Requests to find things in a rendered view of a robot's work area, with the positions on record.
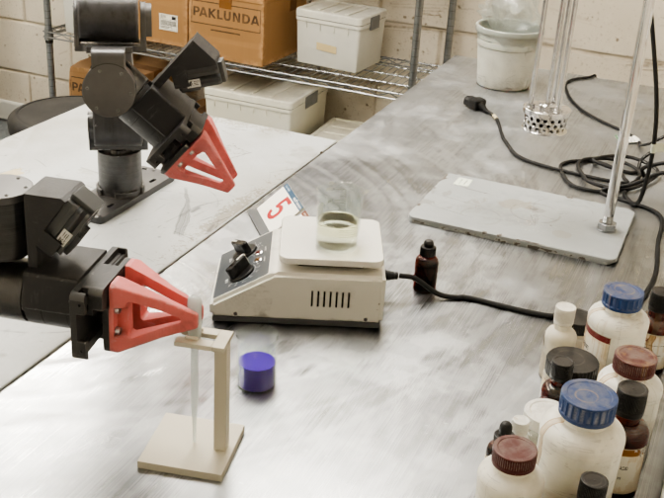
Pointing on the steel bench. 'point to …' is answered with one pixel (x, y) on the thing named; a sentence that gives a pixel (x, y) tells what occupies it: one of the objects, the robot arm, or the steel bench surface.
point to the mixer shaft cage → (540, 115)
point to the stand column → (626, 118)
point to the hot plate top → (304, 228)
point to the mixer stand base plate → (523, 217)
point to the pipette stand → (209, 446)
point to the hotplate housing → (306, 294)
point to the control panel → (249, 262)
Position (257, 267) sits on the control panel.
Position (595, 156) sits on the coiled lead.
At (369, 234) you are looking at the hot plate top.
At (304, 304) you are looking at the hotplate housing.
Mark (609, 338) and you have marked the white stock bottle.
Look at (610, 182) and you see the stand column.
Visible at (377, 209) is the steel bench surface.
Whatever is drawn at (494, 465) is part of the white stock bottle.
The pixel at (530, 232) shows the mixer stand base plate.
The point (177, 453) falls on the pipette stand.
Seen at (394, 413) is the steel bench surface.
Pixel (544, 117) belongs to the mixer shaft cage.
